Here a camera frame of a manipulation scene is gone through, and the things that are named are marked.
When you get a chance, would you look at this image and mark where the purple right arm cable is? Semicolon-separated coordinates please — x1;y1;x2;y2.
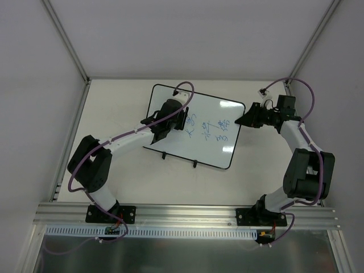
263;77;326;207

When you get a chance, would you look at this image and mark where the aluminium frame post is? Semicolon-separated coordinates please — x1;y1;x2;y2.
42;0;91;84
285;0;345;86

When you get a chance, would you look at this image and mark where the white slotted cable duct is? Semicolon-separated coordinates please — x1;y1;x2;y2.
45;225;258;241

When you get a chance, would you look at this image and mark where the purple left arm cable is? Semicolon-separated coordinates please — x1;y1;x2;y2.
69;81;195;193

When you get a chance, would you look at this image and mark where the right aluminium frame post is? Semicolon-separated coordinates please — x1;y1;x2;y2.
285;0;345;86

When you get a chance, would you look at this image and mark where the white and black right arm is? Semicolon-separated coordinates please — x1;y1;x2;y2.
235;95;335;225

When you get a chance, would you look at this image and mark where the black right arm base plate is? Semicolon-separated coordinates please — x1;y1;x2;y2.
235;207;287;227

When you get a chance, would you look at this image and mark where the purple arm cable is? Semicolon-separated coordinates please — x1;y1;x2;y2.
69;81;195;193
263;77;326;207

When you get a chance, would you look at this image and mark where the aluminium mounting rail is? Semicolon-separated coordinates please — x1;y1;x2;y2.
33;202;342;230

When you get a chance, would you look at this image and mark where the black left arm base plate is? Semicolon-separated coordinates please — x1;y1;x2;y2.
85;204;137;224

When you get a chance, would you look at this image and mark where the left aluminium frame post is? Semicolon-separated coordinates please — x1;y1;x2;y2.
42;0;91;84

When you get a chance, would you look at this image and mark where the white whiteboard with black frame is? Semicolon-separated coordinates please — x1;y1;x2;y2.
145;92;246;169

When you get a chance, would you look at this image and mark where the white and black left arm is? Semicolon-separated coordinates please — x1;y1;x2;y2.
67;95;188;222

